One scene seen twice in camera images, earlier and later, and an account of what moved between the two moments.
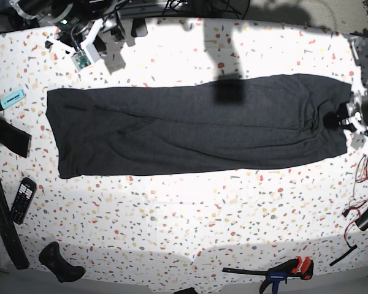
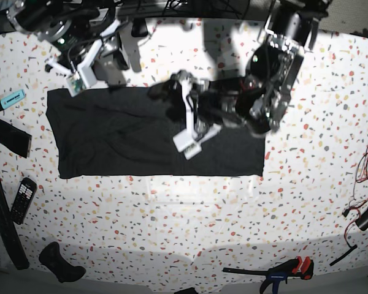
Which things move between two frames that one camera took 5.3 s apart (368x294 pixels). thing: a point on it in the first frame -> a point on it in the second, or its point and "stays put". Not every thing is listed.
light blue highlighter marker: x=9 y=100 stays put
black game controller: x=64 y=271 stays put
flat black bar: x=14 y=138 stays put
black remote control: x=27 y=188 stays put
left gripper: x=88 y=40 -> x=84 y=71
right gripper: x=354 y=109 -> x=188 y=141
